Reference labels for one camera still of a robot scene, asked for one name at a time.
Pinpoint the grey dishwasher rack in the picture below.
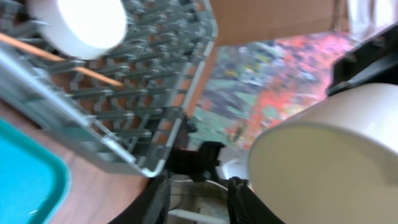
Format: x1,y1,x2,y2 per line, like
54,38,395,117
1,1,218,177

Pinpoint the teal plastic serving tray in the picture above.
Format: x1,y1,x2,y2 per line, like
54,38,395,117
1,120,71,224

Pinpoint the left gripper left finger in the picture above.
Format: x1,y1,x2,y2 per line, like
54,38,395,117
109,174,171,224

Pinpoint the white plastic cup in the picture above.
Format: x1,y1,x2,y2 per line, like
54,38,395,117
248,83,397,224

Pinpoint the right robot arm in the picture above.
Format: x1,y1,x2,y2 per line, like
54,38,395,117
326,23,397,97

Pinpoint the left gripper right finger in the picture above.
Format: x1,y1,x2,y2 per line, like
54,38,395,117
228,177,284,224

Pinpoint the wooden chopstick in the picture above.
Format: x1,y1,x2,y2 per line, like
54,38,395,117
1,33,123,87

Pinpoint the white bowl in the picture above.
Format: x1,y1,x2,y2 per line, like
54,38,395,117
25,0,127,60

